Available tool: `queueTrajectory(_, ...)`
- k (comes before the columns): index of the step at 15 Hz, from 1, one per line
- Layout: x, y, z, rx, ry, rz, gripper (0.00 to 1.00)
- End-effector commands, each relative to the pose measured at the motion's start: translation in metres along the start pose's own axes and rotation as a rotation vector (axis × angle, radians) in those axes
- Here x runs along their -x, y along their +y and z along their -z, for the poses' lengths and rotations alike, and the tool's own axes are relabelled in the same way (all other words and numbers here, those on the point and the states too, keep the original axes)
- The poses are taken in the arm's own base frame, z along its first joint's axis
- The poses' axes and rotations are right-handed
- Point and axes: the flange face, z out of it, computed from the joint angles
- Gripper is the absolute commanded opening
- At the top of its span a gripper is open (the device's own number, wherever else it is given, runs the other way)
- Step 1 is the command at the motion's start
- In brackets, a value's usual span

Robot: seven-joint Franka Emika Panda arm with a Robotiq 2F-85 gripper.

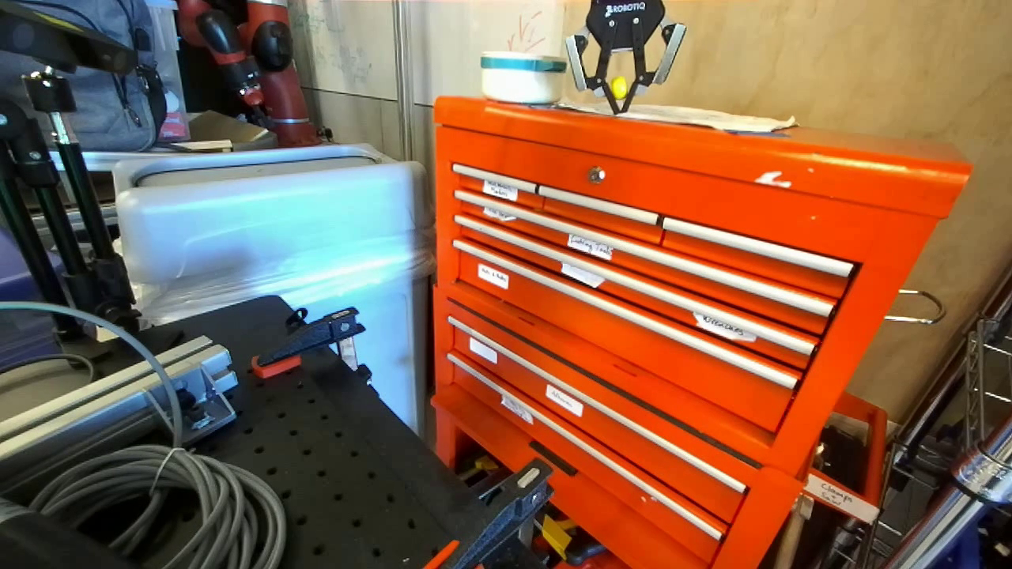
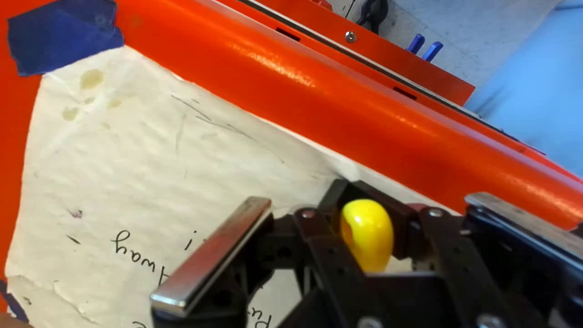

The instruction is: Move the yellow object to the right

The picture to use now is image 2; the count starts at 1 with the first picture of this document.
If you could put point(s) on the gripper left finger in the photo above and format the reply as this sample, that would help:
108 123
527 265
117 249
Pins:
212 256

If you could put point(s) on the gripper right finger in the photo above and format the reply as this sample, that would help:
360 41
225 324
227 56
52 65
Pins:
449 256

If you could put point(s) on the small yellow object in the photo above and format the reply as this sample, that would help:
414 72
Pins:
367 235

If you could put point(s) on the white paper sheet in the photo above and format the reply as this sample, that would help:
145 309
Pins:
152 171

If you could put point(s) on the light blue cloth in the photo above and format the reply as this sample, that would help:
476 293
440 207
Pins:
540 92

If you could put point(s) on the orange metal tool chest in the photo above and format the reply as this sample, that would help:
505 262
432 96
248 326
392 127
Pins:
316 92

